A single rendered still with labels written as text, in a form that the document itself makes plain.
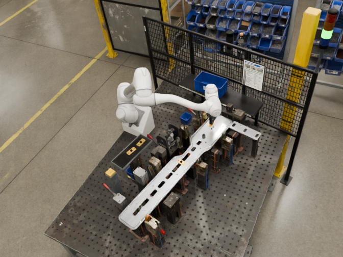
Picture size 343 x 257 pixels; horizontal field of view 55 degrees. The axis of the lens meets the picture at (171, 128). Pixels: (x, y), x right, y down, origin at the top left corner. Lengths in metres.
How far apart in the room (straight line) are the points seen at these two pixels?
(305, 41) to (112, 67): 3.68
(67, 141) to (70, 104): 0.76
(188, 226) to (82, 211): 0.96
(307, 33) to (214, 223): 1.68
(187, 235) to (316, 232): 1.48
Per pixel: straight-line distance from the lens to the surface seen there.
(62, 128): 4.97
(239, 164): 3.22
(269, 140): 3.43
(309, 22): 2.75
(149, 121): 3.45
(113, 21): 5.57
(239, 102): 3.31
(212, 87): 2.71
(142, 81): 2.71
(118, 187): 2.88
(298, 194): 3.96
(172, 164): 2.85
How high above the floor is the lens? 3.29
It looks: 47 degrees down
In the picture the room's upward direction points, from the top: 8 degrees counter-clockwise
